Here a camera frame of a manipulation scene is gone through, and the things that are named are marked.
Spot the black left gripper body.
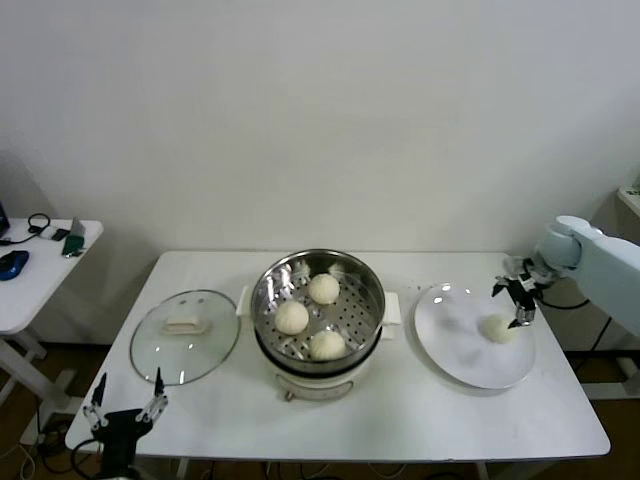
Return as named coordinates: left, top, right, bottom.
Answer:
left=93, top=407, right=152, bottom=472

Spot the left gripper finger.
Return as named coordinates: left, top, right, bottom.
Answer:
left=138, top=367, right=170, bottom=425
left=81, top=372, right=109, bottom=432

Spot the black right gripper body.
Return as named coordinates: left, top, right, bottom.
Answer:
left=506, top=278, right=540, bottom=310

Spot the white steamed baozi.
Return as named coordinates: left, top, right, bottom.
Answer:
left=480, top=313, right=516, bottom=345
left=308, top=273, right=342, bottom=305
left=274, top=301, right=310, bottom=335
left=309, top=329, right=347, bottom=361

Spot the round glass pot lid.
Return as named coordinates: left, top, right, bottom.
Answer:
left=129, top=288, right=242, bottom=387

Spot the stainless steel steamer basket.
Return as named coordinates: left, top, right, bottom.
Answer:
left=251, top=248, right=389, bottom=376

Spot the white round plate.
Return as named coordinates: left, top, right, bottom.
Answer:
left=412, top=282, right=537, bottom=390

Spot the white side table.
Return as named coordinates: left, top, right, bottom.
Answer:
left=0, top=217, right=105, bottom=446

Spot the green and grey tool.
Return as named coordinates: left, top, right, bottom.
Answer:
left=62, top=215, right=89, bottom=259

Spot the blue computer mouse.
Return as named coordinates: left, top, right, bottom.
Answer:
left=0, top=249, right=30, bottom=281

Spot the white electric cooking pot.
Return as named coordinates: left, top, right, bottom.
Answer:
left=237, top=283, right=403, bottom=404

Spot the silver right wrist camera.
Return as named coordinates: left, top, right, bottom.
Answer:
left=502, top=255, right=534, bottom=282

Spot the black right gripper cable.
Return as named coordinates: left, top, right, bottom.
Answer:
left=537, top=294, right=592, bottom=310

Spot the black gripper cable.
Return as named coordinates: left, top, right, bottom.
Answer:
left=70, top=437, right=104, bottom=474
left=537, top=294, right=592, bottom=310

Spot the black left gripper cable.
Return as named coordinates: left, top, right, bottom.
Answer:
left=70, top=437, right=104, bottom=474

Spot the black power adapter cable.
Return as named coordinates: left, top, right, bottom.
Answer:
left=591, top=314, right=615, bottom=354

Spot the black headphone cable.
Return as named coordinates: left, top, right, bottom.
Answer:
left=0, top=212, right=54, bottom=246

